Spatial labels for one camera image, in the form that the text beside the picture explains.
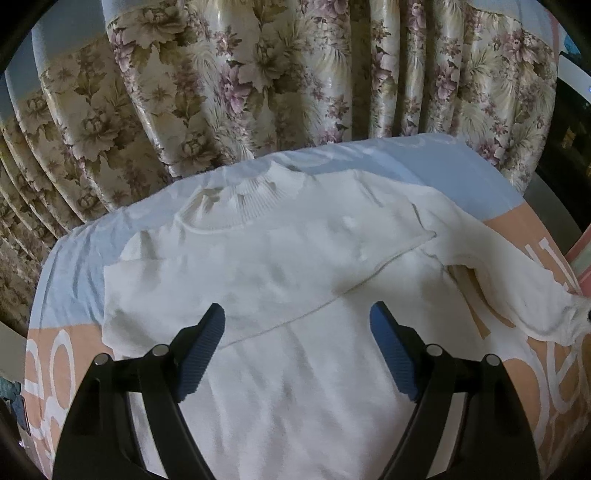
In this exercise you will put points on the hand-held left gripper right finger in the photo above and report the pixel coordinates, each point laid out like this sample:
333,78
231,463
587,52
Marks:
392,350

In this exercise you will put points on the white knit sweater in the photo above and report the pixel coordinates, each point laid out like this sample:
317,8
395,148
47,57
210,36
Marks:
295,286

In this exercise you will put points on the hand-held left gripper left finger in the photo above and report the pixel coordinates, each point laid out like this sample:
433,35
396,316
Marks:
203,350

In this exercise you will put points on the floral and blue curtain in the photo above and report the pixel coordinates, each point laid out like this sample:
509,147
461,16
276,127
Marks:
240,83

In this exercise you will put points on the black glass-door appliance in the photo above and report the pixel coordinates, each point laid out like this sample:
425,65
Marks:
569,134

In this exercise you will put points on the orange and blue printed bedsheet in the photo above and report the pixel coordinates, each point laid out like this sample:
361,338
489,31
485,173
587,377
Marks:
69,277

